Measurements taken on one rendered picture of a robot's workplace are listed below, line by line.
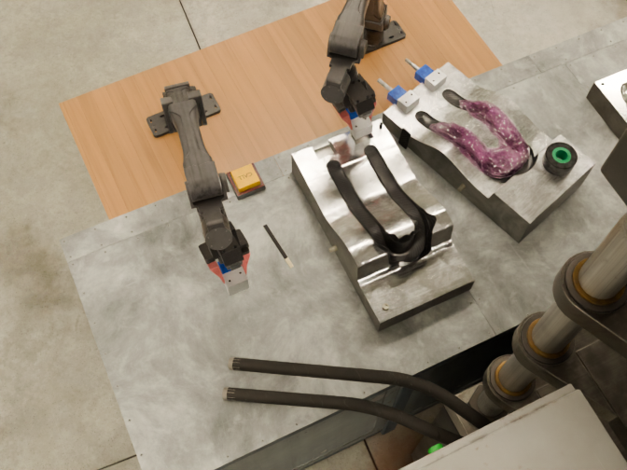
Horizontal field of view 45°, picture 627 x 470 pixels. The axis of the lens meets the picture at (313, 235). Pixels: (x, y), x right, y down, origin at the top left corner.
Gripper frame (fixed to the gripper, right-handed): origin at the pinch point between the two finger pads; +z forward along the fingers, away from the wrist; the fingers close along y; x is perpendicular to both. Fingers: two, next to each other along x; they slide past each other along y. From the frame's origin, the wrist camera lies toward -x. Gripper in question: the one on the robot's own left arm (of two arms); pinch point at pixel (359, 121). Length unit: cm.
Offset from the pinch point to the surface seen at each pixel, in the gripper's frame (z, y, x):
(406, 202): 12.2, 0.8, -21.1
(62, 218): 54, -101, 86
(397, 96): 6.7, 14.4, 10.9
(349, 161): 6.5, -6.6, -4.8
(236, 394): 19, -56, -46
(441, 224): 13.2, 5.2, -31.4
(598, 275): -37, 5, -93
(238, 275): 2, -44, -29
